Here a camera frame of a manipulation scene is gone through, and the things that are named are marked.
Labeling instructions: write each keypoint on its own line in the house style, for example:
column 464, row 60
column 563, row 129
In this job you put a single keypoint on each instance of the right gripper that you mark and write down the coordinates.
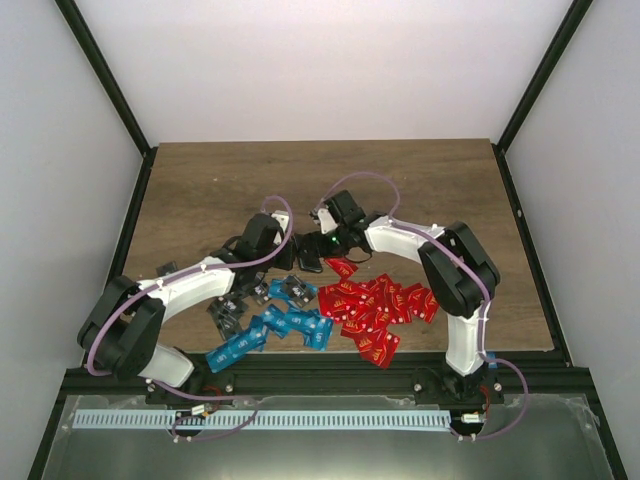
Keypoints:
column 326, row 254

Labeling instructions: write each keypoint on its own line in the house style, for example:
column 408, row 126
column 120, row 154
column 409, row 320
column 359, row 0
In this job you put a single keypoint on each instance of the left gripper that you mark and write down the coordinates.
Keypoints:
column 287, row 262

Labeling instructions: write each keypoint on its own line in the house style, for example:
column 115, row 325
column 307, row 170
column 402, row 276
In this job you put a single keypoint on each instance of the black card holder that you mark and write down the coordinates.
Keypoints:
column 314, row 264

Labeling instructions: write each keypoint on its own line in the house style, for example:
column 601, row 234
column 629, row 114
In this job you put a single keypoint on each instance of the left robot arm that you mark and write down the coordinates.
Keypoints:
column 121, row 334

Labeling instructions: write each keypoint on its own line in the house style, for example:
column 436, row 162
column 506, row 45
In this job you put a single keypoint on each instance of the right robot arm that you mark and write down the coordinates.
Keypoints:
column 459, row 272

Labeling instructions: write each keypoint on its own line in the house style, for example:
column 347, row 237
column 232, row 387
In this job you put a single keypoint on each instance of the red VIP card pile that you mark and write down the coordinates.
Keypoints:
column 365, row 311

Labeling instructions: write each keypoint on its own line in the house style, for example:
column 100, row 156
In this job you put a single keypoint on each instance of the black VIP card pile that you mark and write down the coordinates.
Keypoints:
column 227, row 310

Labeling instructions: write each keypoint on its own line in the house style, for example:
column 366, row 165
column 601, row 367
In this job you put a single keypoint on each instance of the lone black VIP card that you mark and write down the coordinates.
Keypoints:
column 166, row 269

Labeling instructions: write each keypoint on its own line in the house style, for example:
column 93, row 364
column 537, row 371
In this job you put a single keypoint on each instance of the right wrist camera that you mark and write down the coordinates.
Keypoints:
column 323, row 218

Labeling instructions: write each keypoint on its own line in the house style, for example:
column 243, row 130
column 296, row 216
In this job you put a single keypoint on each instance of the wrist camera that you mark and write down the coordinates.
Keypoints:
column 283, row 219
column 323, row 218

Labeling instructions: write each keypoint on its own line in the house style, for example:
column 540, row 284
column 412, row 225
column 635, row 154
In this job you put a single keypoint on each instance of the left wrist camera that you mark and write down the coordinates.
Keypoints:
column 283, row 219

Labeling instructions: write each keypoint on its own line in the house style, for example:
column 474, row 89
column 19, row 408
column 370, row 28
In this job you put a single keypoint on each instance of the black aluminium frame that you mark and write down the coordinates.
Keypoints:
column 547, row 372

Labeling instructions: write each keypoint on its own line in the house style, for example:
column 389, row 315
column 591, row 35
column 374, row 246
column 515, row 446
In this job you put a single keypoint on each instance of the white slotted cable duct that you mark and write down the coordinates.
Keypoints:
column 290, row 420

